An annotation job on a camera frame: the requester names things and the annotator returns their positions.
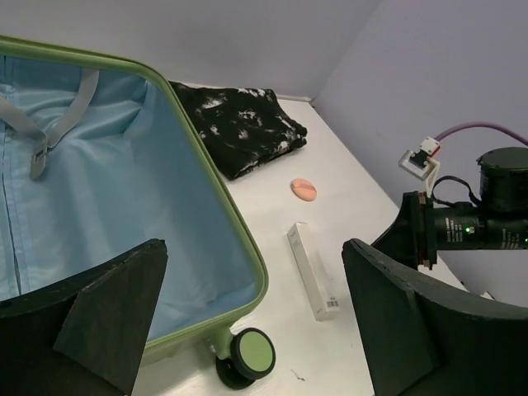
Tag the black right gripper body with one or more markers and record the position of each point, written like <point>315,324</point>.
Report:
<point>411,238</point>

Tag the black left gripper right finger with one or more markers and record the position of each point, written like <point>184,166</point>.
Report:
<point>424,337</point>

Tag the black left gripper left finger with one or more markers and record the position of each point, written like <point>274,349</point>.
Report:
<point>85,334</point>

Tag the white slim cosmetic box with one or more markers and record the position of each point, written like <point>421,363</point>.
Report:
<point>317,283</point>

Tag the peach makeup sponge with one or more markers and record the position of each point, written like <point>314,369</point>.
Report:
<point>303,189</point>

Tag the green hardshell suitcase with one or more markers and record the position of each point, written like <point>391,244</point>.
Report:
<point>97,157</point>

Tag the black white patterned garment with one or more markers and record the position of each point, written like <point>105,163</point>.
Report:
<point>242,128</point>

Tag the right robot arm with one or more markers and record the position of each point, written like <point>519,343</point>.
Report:
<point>497,220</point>

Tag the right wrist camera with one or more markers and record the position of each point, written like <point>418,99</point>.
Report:
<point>421,164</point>

